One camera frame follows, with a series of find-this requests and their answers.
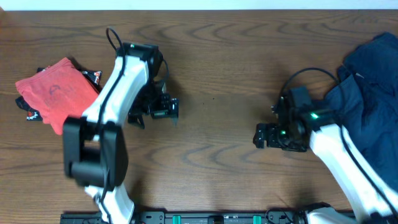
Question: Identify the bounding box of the black printed folded t-shirt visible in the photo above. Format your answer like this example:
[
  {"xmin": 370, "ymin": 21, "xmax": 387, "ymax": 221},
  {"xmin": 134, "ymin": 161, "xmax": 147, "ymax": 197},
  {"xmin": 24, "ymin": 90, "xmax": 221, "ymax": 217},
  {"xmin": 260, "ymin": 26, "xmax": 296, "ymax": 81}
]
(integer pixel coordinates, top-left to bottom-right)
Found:
[{"xmin": 15, "ymin": 68, "xmax": 102, "ymax": 121}]

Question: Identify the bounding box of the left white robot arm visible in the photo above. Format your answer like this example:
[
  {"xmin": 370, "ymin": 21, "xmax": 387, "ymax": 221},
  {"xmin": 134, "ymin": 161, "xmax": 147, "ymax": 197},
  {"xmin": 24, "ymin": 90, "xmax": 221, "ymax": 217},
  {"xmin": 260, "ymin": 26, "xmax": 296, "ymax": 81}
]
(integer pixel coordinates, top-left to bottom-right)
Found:
[{"xmin": 60, "ymin": 42, "xmax": 179, "ymax": 223}]

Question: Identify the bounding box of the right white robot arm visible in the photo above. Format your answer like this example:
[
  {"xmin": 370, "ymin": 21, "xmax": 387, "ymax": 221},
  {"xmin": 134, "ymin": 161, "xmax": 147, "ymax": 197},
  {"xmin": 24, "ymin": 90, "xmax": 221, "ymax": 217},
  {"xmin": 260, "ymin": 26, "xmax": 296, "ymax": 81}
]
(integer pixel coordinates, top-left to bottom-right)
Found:
[{"xmin": 253, "ymin": 107, "xmax": 397, "ymax": 223}]

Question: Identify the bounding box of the orange printed t-shirt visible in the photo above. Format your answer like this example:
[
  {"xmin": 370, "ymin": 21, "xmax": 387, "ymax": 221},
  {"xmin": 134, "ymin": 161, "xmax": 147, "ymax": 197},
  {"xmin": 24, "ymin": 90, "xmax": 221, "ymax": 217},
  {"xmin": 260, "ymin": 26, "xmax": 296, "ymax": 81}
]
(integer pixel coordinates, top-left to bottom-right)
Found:
[{"xmin": 16, "ymin": 58, "xmax": 98, "ymax": 135}]

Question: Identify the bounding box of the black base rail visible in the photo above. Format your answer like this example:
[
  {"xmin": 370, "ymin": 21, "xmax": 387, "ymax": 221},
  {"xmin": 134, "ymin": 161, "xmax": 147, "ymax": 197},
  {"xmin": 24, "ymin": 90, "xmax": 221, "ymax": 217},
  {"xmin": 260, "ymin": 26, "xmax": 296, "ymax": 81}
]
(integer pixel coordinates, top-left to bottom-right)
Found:
[{"xmin": 60, "ymin": 210, "xmax": 358, "ymax": 224}]

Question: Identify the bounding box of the navy blue garment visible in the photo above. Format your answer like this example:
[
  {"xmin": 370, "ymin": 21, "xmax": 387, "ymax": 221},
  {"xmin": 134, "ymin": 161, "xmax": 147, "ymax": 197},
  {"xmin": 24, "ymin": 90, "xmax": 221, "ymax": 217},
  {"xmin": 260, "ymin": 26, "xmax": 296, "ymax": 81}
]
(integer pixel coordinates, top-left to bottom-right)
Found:
[{"xmin": 325, "ymin": 32, "xmax": 397, "ymax": 190}]

